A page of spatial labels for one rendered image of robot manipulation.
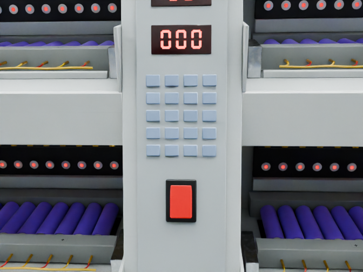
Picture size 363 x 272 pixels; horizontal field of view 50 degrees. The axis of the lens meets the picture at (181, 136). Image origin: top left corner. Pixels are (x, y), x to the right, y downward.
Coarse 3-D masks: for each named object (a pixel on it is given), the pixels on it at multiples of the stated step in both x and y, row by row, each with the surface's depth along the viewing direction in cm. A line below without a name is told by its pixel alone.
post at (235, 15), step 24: (240, 0) 30; (240, 24) 30; (240, 48) 30; (240, 72) 30; (240, 96) 30; (240, 120) 30; (240, 144) 30; (240, 168) 31; (240, 192) 31; (240, 216) 31
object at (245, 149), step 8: (248, 0) 49; (248, 8) 49; (248, 16) 49; (248, 24) 49; (248, 32) 49; (296, 32) 49; (304, 32) 49; (312, 32) 49; (248, 152) 50; (248, 160) 50; (248, 168) 50; (248, 176) 51; (248, 184) 51; (320, 192) 50; (328, 192) 50; (336, 192) 50; (344, 192) 50; (352, 192) 50; (360, 192) 50
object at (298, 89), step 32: (256, 0) 46; (288, 0) 46; (320, 0) 46; (352, 0) 46; (256, 32) 47; (288, 32) 47; (320, 32) 46; (352, 32) 46; (256, 64) 34; (288, 64) 35; (320, 64) 36; (352, 64) 36; (256, 96) 30; (288, 96) 30; (320, 96) 30; (352, 96) 30; (256, 128) 31; (288, 128) 31; (320, 128) 31; (352, 128) 31
